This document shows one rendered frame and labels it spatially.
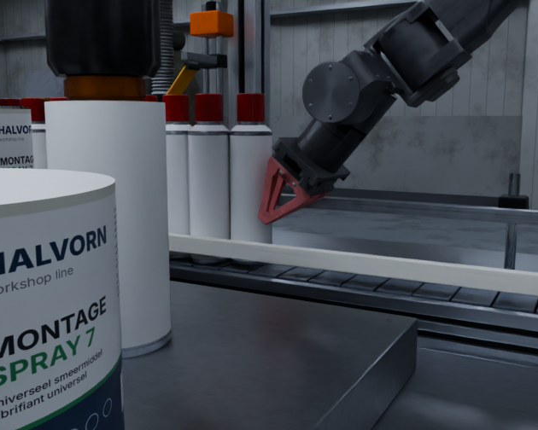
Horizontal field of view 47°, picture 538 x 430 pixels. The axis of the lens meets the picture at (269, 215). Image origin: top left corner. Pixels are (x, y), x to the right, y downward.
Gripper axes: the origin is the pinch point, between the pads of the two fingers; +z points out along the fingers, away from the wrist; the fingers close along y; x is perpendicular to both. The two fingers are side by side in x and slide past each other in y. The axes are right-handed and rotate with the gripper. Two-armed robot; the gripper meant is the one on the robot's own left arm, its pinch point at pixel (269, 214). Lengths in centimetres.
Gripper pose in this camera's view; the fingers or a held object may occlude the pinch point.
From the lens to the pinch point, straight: 72.0
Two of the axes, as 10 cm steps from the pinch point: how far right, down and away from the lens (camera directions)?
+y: -4.3, 1.2, -8.9
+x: 6.9, 6.8, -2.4
